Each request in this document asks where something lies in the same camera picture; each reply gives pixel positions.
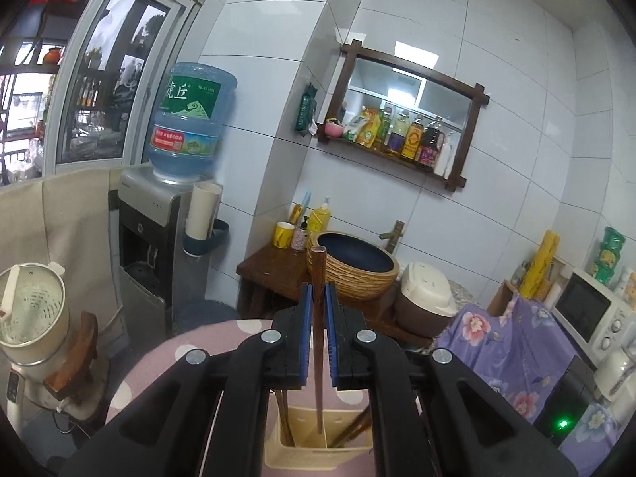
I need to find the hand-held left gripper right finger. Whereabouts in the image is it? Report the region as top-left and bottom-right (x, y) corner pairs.
(324, 282), (580, 477)

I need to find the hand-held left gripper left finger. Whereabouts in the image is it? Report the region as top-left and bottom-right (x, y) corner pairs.
(57, 282), (315, 477)

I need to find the brown wooden chopstick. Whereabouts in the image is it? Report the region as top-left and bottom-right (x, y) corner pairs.
(281, 390), (295, 447)
(310, 247), (330, 435)
(342, 420), (372, 449)

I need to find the cream plastic utensil holder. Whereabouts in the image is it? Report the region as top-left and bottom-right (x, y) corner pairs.
(263, 390), (376, 471)

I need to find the woven wash basin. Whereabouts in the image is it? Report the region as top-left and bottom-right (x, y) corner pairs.
(306, 231), (401, 302)

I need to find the dark wooden counter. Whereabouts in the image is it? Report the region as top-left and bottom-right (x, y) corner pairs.
(236, 246), (434, 349)

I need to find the dark chopstick with gold tip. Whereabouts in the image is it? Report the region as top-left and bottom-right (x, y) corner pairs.
(330, 406), (372, 447)

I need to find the brown and white rice cooker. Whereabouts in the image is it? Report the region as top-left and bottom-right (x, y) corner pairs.
(394, 262), (458, 339)

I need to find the bronze faucet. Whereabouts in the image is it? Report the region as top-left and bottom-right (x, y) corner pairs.
(378, 220), (406, 255)

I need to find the yellow dish soap bottle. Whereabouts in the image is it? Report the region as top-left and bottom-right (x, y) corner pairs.
(308, 196), (332, 234)

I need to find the blue cup holder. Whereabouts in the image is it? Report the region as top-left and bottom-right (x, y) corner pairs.
(182, 219), (231, 258)

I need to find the pink polka dot tablecloth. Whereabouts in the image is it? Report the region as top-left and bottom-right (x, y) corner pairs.
(107, 318), (433, 477)

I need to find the cream cup dispenser tube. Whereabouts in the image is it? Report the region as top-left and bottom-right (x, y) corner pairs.
(186, 182), (223, 240)

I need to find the purple floral cloth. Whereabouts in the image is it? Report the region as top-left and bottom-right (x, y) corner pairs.
(436, 292), (628, 476)

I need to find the small wooden box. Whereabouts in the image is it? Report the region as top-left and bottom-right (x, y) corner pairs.
(488, 278), (518, 317)

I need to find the grey water dispenser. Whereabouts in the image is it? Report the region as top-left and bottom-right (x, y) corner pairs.
(118, 168), (223, 337)

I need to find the row of condiment bottles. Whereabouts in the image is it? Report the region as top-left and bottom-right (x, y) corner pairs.
(343, 102), (458, 178)

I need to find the tall yellow package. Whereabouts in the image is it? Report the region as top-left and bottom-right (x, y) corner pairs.
(519, 230), (561, 302)

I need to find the dark wooden chair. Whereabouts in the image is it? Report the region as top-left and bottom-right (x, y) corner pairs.
(42, 310), (111, 404)

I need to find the green hanging packet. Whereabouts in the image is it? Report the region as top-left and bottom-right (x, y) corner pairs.
(294, 83), (318, 133)

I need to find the blue water bottle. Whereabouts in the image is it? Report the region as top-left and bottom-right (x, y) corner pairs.
(149, 62), (238, 183)

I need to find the black device with green light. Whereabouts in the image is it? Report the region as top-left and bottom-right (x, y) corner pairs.
(534, 355), (595, 451)

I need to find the white microwave oven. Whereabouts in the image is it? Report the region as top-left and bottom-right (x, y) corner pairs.
(551, 267), (636, 359)

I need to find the beige cloth cover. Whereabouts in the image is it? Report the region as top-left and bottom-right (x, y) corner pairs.
(0, 165), (126, 355)

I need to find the cream electric pot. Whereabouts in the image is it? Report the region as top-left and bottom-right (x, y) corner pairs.
(0, 262), (71, 366)

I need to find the white electric kettle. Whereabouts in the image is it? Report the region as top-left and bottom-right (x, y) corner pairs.
(593, 347), (636, 409)

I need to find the stack of green noodle cups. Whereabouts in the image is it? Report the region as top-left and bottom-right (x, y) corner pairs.
(593, 227), (626, 287)

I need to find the white floor appliance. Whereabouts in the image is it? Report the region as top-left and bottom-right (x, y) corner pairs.
(0, 364), (56, 458)

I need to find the sliding glass window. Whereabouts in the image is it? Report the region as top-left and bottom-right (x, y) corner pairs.
(0, 0), (200, 186)

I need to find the wooden framed wall shelf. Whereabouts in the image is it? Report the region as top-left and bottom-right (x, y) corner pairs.
(317, 40), (491, 193)

